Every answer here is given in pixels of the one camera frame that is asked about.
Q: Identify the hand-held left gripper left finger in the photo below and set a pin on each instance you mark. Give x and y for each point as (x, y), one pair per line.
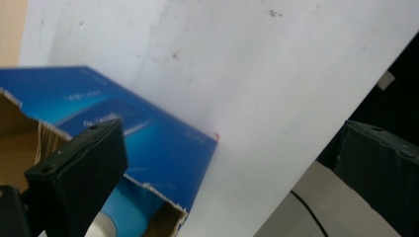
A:
(79, 174)

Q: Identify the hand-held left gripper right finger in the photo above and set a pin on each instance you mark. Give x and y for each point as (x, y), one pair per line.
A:
(382, 168)

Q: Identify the blue cardboard box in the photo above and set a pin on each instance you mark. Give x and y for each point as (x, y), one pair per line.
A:
(154, 144)

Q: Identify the blue roll with white end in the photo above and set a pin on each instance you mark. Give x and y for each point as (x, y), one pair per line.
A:
(131, 210)

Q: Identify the white tape piece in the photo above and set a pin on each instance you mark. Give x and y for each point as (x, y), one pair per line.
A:
(386, 80)

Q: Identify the white table mat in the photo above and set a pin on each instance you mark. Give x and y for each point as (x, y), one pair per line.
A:
(263, 82)

